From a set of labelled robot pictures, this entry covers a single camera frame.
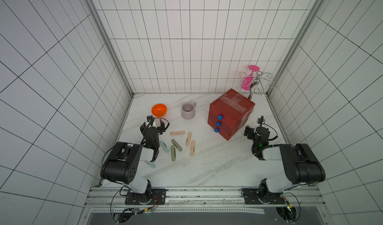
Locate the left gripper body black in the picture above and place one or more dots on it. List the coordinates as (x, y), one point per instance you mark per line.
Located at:
(160, 130)

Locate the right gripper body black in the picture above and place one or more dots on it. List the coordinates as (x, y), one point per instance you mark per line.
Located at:
(257, 131)

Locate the mint green knife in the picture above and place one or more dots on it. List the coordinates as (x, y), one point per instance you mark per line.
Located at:
(165, 148)
(151, 164)

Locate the olive green knife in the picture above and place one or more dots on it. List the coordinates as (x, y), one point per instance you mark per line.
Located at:
(176, 144)
(173, 153)

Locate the red drawer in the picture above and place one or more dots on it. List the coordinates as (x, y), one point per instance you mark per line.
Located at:
(232, 104)

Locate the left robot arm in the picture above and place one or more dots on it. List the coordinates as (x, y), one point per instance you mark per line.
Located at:
(121, 165)

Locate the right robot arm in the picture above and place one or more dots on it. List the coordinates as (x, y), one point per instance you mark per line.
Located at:
(300, 165)

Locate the red drawer cabinet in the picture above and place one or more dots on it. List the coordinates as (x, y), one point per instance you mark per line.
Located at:
(228, 127)

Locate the orange bowl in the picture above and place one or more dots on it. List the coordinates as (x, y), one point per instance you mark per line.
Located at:
(159, 110)

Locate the peach knife horizontal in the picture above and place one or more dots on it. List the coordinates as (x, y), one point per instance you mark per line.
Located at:
(177, 132)

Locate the mauve mug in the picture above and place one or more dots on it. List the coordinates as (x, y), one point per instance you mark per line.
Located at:
(188, 110)

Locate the peach knife middle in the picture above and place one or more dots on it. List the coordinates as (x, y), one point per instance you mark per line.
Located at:
(188, 138)

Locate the peach knife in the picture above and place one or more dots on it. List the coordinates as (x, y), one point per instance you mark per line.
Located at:
(188, 138)
(192, 151)

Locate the pink hourglass stand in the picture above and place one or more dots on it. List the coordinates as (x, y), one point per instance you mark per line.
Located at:
(248, 78)

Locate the peach knife right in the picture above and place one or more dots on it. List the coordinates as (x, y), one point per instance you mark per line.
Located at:
(192, 151)

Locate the silver wire rack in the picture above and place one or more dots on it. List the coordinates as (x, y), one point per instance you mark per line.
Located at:
(262, 84)

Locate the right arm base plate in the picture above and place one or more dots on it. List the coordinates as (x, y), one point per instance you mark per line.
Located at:
(252, 196)

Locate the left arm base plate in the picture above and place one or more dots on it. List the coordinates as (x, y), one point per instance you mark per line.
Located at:
(155, 197)

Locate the aluminium rail frame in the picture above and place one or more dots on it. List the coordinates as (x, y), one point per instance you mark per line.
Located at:
(204, 205)

